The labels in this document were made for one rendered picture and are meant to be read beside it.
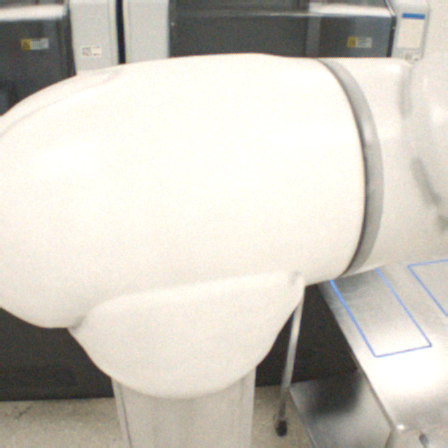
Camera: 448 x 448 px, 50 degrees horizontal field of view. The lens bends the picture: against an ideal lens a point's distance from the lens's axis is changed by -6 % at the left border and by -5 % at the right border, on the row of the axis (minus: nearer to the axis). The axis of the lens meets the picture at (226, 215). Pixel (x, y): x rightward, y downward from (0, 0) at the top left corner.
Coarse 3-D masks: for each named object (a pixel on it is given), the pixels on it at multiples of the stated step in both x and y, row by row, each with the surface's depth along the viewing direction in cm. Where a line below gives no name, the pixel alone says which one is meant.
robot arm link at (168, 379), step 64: (128, 64) 25; (192, 64) 24; (256, 64) 24; (320, 64) 26; (0, 128) 23; (64, 128) 21; (128, 128) 21; (192, 128) 21; (256, 128) 22; (320, 128) 23; (0, 192) 21; (64, 192) 20; (128, 192) 21; (192, 192) 21; (256, 192) 22; (320, 192) 23; (0, 256) 21; (64, 256) 21; (128, 256) 21; (192, 256) 22; (256, 256) 23; (320, 256) 25; (64, 320) 23; (128, 320) 23; (192, 320) 24; (256, 320) 25; (128, 384) 27; (192, 384) 27
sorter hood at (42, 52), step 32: (0, 0) 119; (32, 0) 120; (64, 0) 121; (0, 32) 117; (32, 32) 118; (64, 32) 119; (0, 64) 121; (32, 64) 122; (64, 64) 124; (0, 96) 125
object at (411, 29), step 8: (408, 16) 129; (416, 16) 130; (424, 16) 130; (408, 24) 131; (416, 24) 131; (400, 32) 131; (408, 32) 132; (416, 32) 132; (400, 40) 133; (408, 40) 133; (416, 40) 133; (416, 48) 134; (408, 56) 135; (416, 56) 136
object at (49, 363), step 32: (96, 0) 118; (96, 32) 122; (96, 64) 126; (0, 320) 155; (0, 352) 162; (32, 352) 164; (64, 352) 165; (0, 384) 170; (32, 384) 172; (64, 384) 174; (96, 384) 176
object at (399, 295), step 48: (336, 288) 122; (384, 288) 122; (432, 288) 122; (288, 336) 151; (384, 336) 108; (432, 336) 108; (288, 384) 162; (336, 384) 163; (384, 384) 96; (432, 384) 96; (336, 432) 146; (384, 432) 146; (432, 432) 145
